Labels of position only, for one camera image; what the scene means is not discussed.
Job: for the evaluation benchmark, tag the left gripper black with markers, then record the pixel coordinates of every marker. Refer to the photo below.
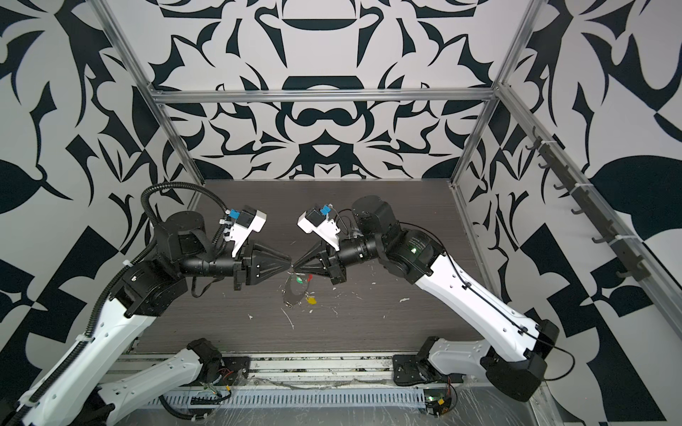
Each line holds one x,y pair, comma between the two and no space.
247,267

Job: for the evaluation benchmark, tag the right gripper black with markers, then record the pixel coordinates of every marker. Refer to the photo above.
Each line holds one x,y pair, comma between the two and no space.
332,266

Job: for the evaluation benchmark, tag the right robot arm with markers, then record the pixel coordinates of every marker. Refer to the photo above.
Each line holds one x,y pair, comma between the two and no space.
514,348

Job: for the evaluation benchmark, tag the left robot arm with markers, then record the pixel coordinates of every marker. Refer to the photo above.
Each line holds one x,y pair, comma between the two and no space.
73,392

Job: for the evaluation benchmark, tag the small green circuit board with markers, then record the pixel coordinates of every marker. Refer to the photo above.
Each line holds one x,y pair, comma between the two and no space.
438,405

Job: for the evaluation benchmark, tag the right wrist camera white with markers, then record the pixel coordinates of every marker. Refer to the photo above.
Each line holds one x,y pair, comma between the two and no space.
318,221

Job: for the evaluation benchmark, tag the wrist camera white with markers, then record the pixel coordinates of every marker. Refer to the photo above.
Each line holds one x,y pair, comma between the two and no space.
318,221
245,223

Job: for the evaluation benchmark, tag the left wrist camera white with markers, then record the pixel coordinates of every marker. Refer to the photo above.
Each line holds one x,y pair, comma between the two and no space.
245,223

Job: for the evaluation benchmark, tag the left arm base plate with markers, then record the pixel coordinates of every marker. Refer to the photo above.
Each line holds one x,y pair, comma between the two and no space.
232,370

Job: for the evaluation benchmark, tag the aluminium front rail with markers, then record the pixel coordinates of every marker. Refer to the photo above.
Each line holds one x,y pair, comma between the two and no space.
296,370

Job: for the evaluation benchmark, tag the white slotted cable duct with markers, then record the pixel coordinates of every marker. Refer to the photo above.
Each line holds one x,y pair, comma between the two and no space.
287,398

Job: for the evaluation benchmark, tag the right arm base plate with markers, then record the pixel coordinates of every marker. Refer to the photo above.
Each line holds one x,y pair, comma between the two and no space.
410,370

